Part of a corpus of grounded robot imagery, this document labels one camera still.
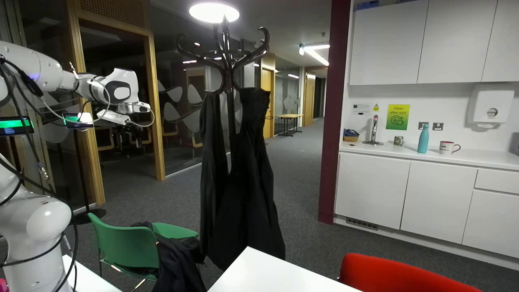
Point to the grey appliance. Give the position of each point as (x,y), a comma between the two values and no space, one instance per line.
(515,144)

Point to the white mug with red rim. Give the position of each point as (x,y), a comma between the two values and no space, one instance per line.
(447,147)

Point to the paper towel dispenser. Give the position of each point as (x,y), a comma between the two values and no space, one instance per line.
(491,106)

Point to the black jacket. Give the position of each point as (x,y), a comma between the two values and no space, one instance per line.
(178,263)

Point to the green wall sign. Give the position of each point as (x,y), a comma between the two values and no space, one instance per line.
(397,117)

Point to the wooden door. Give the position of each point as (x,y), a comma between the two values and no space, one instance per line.
(267,101)

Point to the wicker basket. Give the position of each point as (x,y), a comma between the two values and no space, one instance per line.
(350,136)

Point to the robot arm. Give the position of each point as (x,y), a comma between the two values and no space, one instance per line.
(44,69)

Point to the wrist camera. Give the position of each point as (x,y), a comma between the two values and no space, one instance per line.
(113,117)

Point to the green chair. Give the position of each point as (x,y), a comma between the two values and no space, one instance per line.
(121,247)

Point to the wooden door frame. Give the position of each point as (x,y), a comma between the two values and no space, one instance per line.
(156,101)

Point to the small white wall label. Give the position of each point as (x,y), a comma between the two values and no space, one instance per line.
(361,108)

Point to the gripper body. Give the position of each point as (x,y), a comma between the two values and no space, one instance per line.
(129,130)

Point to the black coat stand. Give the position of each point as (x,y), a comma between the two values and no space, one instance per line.
(228,61)

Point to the round ceiling lamp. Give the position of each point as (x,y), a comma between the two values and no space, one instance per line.
(214,12)

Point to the silver water tap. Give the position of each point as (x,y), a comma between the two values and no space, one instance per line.
(374,129)

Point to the small grey mug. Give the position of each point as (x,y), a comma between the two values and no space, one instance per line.
(398,140)

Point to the wooden table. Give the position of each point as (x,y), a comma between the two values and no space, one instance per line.
(290,117)

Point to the teal bottle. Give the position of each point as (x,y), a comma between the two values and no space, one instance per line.
(423,140)

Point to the white table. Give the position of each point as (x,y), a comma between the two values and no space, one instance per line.
(267,273)

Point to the lit wall display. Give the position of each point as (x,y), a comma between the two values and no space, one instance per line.
(14,125)

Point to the white base cabinets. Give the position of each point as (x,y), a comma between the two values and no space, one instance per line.
(438,198)

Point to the white wall cabinets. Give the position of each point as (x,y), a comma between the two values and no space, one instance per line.
(425,40)

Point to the dark grey hoodie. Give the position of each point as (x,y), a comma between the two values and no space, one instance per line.
(247,194)

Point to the red chair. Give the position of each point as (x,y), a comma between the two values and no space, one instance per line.
(389,275)

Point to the ceiling light strip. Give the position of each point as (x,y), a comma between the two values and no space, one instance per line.
(316,54)

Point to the plinth vent grille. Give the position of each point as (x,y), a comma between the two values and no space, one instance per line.
(361,224)

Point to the wall socket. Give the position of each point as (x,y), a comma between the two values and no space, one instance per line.
(438,126)
(423,125)

